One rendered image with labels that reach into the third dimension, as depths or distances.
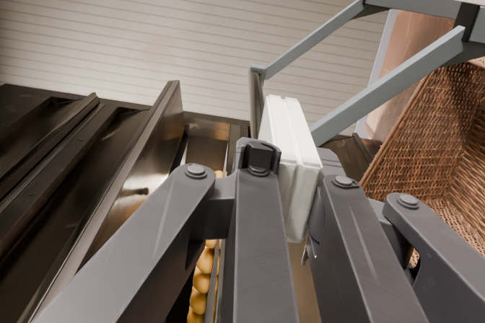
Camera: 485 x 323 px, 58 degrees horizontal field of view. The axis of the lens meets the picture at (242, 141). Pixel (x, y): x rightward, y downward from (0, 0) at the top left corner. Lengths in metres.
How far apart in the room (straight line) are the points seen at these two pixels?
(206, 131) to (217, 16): 1.71
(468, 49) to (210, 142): 1.31
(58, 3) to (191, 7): 0.97
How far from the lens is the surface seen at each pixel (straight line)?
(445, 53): 0.60
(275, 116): 0.17
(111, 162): 1.33
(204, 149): 1.80
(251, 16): 3.36
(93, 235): 0.78
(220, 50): 3.40
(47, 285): 0.71
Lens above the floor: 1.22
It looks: 3 degrees down
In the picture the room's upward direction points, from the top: 81 degrees counter-clockwise
